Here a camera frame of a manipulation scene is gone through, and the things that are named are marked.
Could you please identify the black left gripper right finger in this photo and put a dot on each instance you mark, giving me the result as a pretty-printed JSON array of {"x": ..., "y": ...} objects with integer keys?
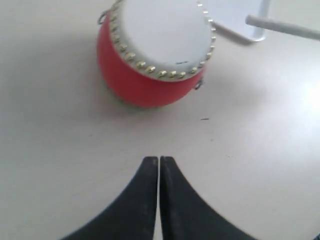
[{"x": 184, "y": 214}]

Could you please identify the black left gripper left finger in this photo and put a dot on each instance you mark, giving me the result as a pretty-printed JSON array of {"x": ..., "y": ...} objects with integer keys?
[{"x": 132, "y": 215}]

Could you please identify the white drumstick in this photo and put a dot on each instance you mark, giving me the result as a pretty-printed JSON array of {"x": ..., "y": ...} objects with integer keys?
[{"x": 283, "y": 27}]

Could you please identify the red small drum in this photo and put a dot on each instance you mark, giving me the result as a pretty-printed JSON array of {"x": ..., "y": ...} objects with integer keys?
[{"x": 152, "y": 53}]

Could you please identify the white plastic tray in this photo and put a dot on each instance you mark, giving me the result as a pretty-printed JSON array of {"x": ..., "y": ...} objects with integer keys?
[{"x": 230, "y": 16}]

